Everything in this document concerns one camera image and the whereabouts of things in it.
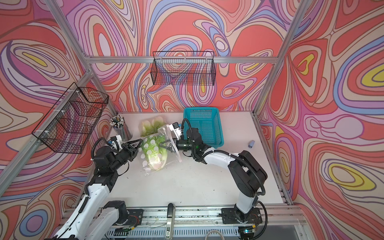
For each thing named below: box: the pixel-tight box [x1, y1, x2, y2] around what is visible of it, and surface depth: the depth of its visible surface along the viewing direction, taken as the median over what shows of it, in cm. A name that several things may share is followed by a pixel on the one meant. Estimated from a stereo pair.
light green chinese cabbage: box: [142, 135, 168, 171], surface depth 72 cm
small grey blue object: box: [248, 140, 256, 149], surface depth 101 cm
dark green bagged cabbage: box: [141, 116, 166, 137], surface depth 101 cm
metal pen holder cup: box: [110, 114, 133, 142], surface depth 95 cm
